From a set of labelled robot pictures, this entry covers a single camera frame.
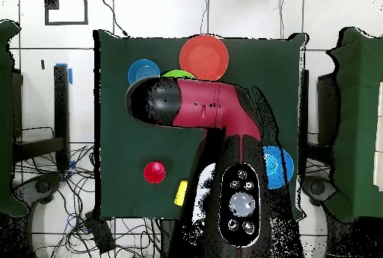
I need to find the yellow cup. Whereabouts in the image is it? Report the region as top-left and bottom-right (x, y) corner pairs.
(174, 179), (189, 207)

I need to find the red cup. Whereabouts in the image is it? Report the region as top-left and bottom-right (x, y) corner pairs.
(143, 161), (167, 185)

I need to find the green bowl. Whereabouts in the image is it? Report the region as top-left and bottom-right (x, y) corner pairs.
(161, 70), (197, 80)

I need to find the small blue bowl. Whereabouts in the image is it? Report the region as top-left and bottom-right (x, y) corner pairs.
(127, 58), (162, 86)

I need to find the black metal frame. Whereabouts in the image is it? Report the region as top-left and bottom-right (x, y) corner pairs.
(11, 64), (71, 171)

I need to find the tangle of cables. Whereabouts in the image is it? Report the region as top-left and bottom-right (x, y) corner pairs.
(14, 144), (162, 258)

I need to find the orange bowl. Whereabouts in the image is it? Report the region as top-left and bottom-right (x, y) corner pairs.
(179, 34), (230, 82)

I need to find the black floor cable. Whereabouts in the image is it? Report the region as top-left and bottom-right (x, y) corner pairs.
(99, 0), (130, 38)

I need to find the dark green tablecloth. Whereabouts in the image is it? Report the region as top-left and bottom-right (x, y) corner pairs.
(93, 29), (307, 221)

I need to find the black power brick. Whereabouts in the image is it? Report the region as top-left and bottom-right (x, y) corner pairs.
(85, 211), (117, 254)

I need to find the large blue bowl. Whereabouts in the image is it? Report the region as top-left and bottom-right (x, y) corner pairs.
(262, 146), (295, 191)

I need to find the green cloth side table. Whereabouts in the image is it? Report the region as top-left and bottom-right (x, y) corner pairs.
(324, 26), (383, 224)
(0, 19), (28, 218)

